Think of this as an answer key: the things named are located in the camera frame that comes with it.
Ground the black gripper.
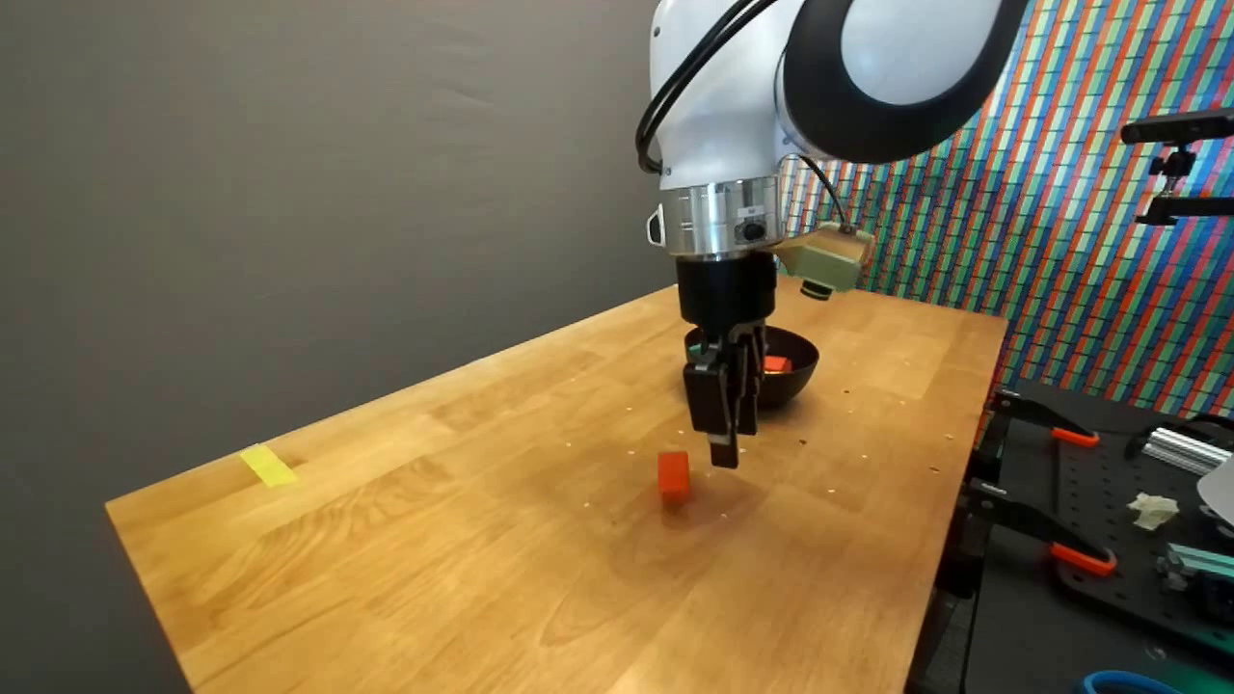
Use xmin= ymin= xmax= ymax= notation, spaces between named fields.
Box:
xmin=676 ymin=252 xmax=784 ymax=473

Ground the black bowl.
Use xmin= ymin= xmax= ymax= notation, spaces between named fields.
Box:
xmin=683 ymin=324 xmax=825 ymax=418

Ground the multicoloured patterned backdrop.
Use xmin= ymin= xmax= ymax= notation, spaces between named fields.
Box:
xmin=767 ymin=0 xmax=1234 ymax=419

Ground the white crumpled lump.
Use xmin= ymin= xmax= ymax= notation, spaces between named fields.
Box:
xmin=1129 ymin=490 xmax=1182 ymax=531

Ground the black perforated breadboard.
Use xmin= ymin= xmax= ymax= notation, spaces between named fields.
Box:
xmin=918 ymin=377 xmax=1234 ymax=694

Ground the yellow tape strip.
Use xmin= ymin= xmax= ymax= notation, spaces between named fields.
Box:
xmin=233 ymin=445 xmax=299 ymax=494

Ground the silver aluminium bar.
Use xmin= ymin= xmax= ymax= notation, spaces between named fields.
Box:
xmin=1136 ymin=419 xmax=1234 ymax=484

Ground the grey fabric backdrop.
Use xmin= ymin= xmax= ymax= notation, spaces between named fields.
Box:
xmin=0 ymin=0 xmax=687 ymax=694

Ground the pale round disc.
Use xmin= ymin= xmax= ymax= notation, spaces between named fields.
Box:
xmin=1192 ymin=457 xmax=1234 ymax=531

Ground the beige wrist camera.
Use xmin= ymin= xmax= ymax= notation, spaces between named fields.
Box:
xmin=769 ymin=228 xmax=880 ymax=301

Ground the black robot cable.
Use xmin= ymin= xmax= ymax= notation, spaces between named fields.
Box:
xmin=633 ymin=0 xmax=784 ymax=176

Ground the black clamp orange handle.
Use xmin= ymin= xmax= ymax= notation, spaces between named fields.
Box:
xmin=963 ymin=480 xmax=1122 ymax=584
xmin=987 ymin=387 xmax=1105 ymax=457

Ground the blue handled tool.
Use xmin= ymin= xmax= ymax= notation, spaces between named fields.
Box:
xmin=1075 ymin=669 xmax=1188 ymax=694

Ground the teal metal bracket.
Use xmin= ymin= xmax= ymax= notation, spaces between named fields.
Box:
xmin=1151 ymin=537 xmax=1234 ymax=599

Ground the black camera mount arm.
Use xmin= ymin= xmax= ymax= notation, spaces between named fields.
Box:
xmin=1113 ymin=110 xmax=1234 ymax=228

